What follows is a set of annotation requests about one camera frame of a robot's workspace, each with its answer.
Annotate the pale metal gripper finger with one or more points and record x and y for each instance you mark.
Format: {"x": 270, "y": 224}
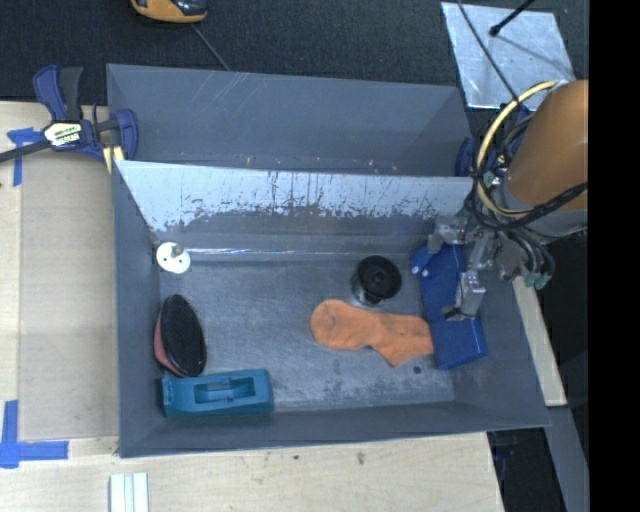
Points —
{"x": 450, "y": 232}
{"x": 472, "y": 290}

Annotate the blue flat box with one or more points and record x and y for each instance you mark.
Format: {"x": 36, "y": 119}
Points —
{"x": 457, "y": 345}

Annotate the black round spool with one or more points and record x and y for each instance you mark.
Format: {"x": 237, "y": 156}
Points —
{"x": 376, "y": 280}

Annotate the orange cloth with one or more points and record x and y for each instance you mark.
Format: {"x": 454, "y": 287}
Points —
{"x": 360, "y": 327}

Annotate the grey metal bin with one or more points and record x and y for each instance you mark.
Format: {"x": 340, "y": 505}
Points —
{"x": 280, "y": 125}

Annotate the teal plastic case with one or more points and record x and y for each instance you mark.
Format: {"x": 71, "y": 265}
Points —
{"x": 217, "y": 395}

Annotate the white round knob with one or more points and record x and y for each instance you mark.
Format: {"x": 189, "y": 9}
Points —
{"x": 173, "y": 260}

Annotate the black and red brush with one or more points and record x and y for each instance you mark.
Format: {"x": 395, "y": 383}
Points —
{"x": 182, "y": 335}

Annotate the pale wood board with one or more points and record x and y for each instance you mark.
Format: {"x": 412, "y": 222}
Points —
{"x": 65, "y": 300}

